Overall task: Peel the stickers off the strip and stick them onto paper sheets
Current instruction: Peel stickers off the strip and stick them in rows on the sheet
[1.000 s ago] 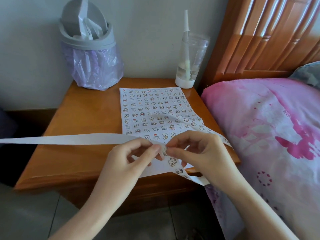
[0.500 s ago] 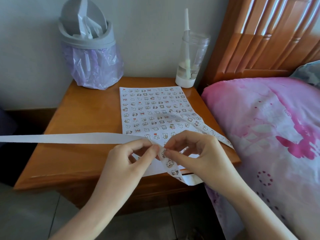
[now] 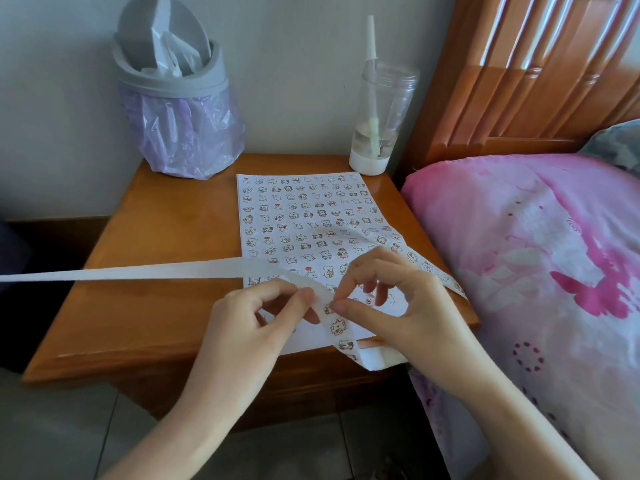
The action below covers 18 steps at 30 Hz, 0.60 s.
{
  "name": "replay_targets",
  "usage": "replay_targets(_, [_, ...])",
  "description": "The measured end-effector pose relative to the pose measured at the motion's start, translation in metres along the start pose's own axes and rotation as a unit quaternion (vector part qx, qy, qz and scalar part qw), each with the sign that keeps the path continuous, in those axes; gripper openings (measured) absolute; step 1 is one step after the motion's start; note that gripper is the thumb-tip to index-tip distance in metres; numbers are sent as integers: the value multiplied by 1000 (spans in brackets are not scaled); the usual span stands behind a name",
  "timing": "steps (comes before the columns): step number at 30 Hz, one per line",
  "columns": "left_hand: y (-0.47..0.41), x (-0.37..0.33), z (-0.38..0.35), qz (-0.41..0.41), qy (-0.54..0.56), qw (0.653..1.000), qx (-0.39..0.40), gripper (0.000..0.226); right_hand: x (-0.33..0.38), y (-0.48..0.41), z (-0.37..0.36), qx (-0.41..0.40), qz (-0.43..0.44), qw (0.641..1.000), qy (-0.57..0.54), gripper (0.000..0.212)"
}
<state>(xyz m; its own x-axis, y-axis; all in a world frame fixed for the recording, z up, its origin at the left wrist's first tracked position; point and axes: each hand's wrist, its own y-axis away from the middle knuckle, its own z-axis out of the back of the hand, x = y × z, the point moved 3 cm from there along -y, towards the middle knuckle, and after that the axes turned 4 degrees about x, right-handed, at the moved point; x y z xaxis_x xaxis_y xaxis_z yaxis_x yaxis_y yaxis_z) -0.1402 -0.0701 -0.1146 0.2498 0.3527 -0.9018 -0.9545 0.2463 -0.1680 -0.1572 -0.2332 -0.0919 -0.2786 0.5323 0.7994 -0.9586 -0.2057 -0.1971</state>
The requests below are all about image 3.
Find person's right hand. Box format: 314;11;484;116
329;246;499;401

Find person's left hand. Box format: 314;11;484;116
179;278;321;431

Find long white sticker strip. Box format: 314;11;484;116
0;219;469;372

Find white paper sheet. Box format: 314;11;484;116
235;172;416;357

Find rows of stuck cartoon stickers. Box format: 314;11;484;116
239;175;416;288

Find person's left forearm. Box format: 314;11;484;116
99;402;239;480

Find pink floral bedding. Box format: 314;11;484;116
399;153;640;480

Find pink slipper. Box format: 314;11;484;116
369;454;411;480

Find wooden nightstand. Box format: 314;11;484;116
22;153;481;431

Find clear cup with white base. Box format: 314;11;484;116
348;62;421;177

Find purple plastic bin bag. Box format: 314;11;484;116
119;82;247;181

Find purple rolled mat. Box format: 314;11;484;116
0;219;32;291

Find wooden bed headboard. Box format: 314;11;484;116
397;0;640;185

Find grey pillow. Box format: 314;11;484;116
579;119;640;178

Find grey trash bin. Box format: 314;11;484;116
111;0;230;99

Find white straw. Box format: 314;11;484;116
365;14;381;157

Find white backing scraps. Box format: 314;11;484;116
141;0;203;78

